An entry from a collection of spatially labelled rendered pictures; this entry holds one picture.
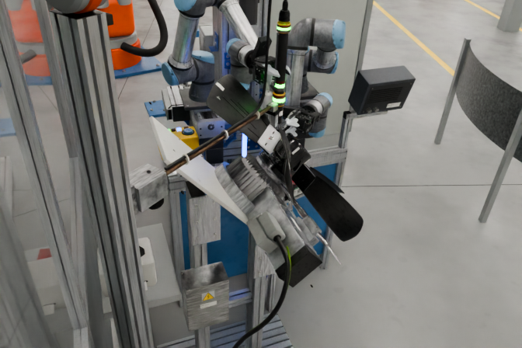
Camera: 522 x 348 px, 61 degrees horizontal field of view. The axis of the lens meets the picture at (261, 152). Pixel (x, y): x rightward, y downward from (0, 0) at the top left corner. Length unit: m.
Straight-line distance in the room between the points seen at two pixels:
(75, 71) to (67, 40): 0.06
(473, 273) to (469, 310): 0.31
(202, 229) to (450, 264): 1.94
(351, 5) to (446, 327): 2.37
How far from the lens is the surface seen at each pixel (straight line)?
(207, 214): 1.48
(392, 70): 2.25
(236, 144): 2.41
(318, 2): 3.58
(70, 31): 0.88
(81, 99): 0.93
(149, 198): 1.12
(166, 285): 1.56
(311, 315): 2.59
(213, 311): 1.69
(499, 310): 2.97
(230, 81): 1.55
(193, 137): 1.89
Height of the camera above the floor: 2.03
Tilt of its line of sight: 32 degrees down
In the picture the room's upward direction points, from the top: 3 degrees clockwise
